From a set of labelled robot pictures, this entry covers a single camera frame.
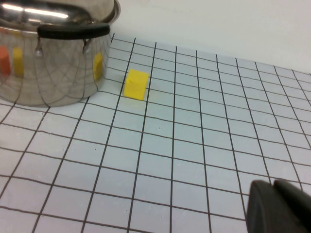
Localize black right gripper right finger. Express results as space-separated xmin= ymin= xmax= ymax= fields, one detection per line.
xmin=274 ymin=178 xmax=311 ymax=233

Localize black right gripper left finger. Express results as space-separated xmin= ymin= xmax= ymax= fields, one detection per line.
xmin=246 ymin=180 xmax=291 ymax=233

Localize steel lid with black knob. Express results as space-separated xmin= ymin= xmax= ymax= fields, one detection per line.
xmin=0 ymin=0 xmax=121 ymax=33

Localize white black-grid tablecloth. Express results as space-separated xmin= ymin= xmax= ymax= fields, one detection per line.
xmin=0 ymin=33 xmax=311 ymax=233

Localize yellow cube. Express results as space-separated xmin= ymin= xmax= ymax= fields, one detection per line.
xmin=123 ymin=68 xmax=149 ymax=100

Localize stainless steel pot black handles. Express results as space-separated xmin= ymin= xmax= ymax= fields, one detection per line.
xmin=0 ymin=7 xmax=121 ymax=108

